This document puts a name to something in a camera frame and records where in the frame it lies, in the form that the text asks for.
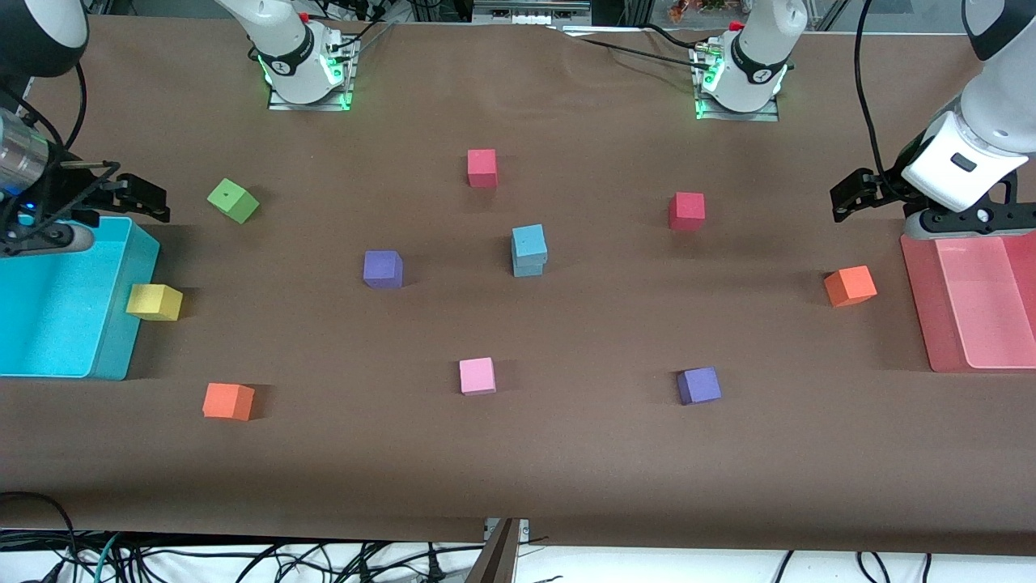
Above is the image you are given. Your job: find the green foam block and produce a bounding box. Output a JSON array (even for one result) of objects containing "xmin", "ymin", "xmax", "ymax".
[{"xmin": 206, "ymin": 178, "xmax": 261, "ymax": 225}]

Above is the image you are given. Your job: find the orange foam block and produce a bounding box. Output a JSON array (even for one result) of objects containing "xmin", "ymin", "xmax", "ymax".
[
  {"xmin": 202, "ymin": 382, "xmax": 256, "ymax": 422},
  {"xmin": 823, "ymin": 265, "xmax": 878, "ymax": 309}
]

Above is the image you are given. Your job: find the yellow foam block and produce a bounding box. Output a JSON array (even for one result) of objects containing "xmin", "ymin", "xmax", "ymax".
[{"xmin": 125, "ymin": 283, "xmax": 184, "ymax": 322}]

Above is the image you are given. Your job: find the cyan plastic bin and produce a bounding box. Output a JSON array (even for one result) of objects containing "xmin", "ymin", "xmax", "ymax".
[{"xmin": 0, "ymin": 217, "xmax": 160, "ymax": 381}]

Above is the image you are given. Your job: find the pink plastic bin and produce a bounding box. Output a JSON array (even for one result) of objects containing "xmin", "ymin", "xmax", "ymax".
[{"xmin": 900, "ymin": 231, "xmax": 1036, "ymax": 373}]

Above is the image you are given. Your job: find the red foam block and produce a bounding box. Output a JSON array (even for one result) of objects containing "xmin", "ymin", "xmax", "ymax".
[{"xmin": 669, "ymin": 192, "xmax": 706, "ymax": 232}]

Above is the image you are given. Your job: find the purple foam block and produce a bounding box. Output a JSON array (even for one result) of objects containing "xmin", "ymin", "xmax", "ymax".
[
  {"xmin": 363, "ymin": 249, "xmax": 405, "ymax": 290},
  {"xmin": 677, "ymin": 367, "xmax": 723, "ymax": 406}
]

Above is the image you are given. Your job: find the deep pink foam block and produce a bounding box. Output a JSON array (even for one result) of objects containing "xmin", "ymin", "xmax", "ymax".
[{"xmin": 467, "ymin": 148, "xmax": 499, "ymax": 189}]

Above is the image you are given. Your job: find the white power strip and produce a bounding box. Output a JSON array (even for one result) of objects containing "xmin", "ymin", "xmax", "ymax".
[{"xmin": 473, "ymin": 0, "xmax": 592, "ymax": 25}]

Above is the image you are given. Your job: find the light pink foam block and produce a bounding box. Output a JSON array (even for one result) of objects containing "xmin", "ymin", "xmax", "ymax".
[{"xmin": 459, "ymin": 357, "xmax": 497, "ymax": 397}]

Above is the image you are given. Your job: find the brown table cover sheet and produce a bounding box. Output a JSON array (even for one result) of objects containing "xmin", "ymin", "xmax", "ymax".
[{"xmin": 0, "ymin": 15, "xmax": 1036, "ymax": 558}]

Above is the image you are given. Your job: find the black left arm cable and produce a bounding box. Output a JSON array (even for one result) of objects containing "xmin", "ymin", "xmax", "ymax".
[{"xmin": 854, "ymin": 0, "xmax": 887, "ymax": 171}]

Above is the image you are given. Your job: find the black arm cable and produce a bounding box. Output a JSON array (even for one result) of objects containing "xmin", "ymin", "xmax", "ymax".
[
  {"xmin": 854, "ymin": 0, "xmax": 887, "ymax": 171},
  {"xmin": 0, "ymin": 63, "xmax": 88, "ymax": 151}
]

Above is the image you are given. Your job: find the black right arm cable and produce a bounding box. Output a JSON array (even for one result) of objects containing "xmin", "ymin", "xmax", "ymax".
[{"xmin": 0, "ymin": 63, "xmax": 88, "ymax": 151}]

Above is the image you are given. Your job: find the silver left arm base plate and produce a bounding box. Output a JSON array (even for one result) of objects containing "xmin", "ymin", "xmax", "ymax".
[{"xmin": 694, "ymin": 40, "xmax": 782, "ymax": 122}]

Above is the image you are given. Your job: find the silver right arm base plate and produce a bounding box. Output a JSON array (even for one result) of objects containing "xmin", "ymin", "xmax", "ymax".
[{"xmin": 267, "ymin": 36, "xmax": 359, "ymax": 112}]

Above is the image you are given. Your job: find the thin black table cable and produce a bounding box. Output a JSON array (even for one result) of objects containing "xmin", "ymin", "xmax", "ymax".
[{"xmin": 558, "ymin": 23, "xmax": 713, "ymax": 67}]

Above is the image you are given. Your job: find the thick black floor cable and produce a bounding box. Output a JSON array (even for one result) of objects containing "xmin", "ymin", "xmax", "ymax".
[{"xmin": 0, "ymin": 491, "xmax": 78, "ymax": 568}]

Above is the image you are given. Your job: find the teal cable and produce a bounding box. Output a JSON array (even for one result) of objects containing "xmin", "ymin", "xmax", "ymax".
[{"xmin": 81, "ymin": 530, "xmax": 122, "ymax": 583}]

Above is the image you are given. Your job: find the grey metal clamp bracket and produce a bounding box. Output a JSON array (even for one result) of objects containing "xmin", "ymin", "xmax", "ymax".
[{"xmin": 465, "ymin": 518, "xmax": 531, "ymax": 583}]

